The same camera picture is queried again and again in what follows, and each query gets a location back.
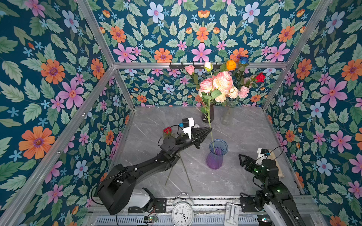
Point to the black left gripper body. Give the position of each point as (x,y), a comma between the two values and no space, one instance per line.
(193,138)

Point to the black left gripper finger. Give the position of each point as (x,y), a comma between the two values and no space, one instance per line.
(200,137)
(204,131)

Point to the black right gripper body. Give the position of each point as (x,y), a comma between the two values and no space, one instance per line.
(251,167)

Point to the dark pink ribbed glass vase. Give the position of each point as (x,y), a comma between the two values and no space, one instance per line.
(207,110)

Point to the purple ribbed glass vase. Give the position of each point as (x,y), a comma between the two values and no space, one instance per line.
(218,149)

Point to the clear glass cup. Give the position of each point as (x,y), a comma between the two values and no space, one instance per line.
(227,114)

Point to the pink cream peony spray stem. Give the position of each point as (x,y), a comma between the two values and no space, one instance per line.
(209,87)

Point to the cream double-bloom flower stem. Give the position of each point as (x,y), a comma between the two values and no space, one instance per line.
(226,97)

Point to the pink double carnation stem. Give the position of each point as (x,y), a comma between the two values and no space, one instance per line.
(242,94)

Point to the pink rose stem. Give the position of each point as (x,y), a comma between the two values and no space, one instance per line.
(192,72)

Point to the yellow rose stem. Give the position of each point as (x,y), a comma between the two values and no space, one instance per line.
(226,70)

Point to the red rose stem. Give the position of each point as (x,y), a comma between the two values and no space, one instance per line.
(252,82)
(168,131)

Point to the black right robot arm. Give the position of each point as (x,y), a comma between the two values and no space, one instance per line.
(273,197)

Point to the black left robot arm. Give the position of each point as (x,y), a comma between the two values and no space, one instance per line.
(116,189)

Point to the beige cloth roll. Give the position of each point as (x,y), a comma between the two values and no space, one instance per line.
(275,157)

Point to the white twin-bell alarm clock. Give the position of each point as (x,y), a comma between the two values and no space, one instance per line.
(182,212)

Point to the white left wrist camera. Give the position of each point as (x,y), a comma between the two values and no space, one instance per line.
(187,126)

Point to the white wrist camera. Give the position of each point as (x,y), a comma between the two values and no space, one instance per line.
(187,126)
(262,154)

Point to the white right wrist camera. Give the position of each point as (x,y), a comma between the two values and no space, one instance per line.
(262,154)

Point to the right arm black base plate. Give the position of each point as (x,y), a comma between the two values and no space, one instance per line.
(248,206)

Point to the white plastic clip bracket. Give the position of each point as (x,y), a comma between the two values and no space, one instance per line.
(231,214)

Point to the black hook rail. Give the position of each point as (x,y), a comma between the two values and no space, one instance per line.
(215,65)

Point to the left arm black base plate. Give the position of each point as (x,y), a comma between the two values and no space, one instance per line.
(157,205)

